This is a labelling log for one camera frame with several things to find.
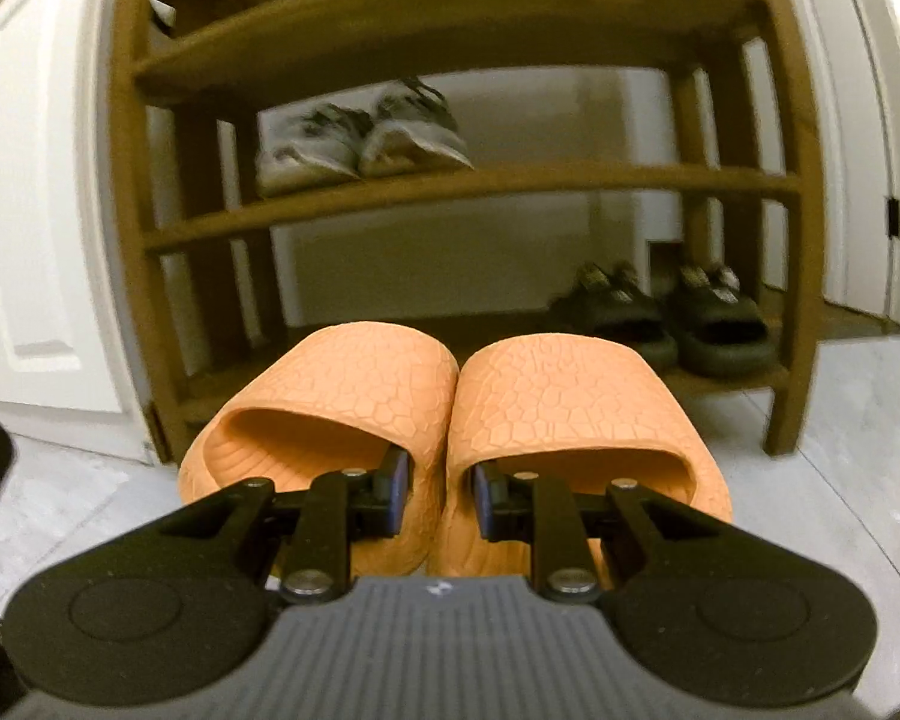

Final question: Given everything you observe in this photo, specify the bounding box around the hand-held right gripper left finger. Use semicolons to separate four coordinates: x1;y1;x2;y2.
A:
161;444;413;606

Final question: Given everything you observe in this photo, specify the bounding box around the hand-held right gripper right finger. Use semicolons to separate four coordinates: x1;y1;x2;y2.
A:
471;461;722;606

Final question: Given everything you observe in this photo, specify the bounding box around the orange foam slipper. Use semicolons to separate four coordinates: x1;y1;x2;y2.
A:
427;337;735;587
178;322;461;580

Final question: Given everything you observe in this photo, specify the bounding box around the black slipper with charms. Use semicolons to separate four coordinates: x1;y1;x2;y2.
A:
547;262;680;374
664;262;780;380

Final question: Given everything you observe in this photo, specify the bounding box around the wooden shoe rack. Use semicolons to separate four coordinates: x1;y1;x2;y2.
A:
109;0;827;467

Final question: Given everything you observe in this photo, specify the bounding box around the black and white sneaker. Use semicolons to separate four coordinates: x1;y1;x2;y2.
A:
358;79;476;180
255;103;377;200

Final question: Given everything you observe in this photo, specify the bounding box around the white cabinet door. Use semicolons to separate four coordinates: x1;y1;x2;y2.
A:
0;0;156;466
787;0;900;332

